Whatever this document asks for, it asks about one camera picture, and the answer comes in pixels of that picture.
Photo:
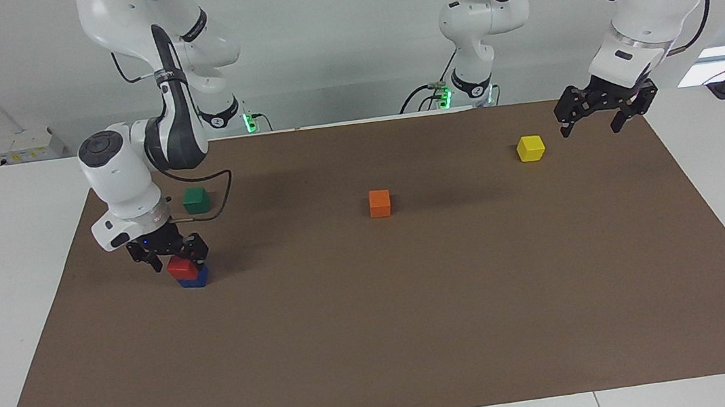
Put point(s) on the orange wooden block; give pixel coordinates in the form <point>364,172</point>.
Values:
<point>379,203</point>

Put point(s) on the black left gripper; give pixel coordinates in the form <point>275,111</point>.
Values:
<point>610,97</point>

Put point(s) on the white wall box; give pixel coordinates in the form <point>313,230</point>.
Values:
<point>25,145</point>

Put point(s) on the red wooden block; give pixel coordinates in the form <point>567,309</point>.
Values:
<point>182,268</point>

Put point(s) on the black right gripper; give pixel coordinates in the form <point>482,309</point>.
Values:
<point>166,243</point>

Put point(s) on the blue wooden block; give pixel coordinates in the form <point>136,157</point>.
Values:
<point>197,281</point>

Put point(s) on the brown table mat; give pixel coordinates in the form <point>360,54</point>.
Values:
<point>375,311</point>

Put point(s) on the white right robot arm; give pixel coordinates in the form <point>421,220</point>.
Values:
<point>124,176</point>

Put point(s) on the green wooden block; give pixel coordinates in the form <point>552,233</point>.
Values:
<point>196,200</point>

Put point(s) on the yellow wooden block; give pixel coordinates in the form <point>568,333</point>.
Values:
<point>531,148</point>

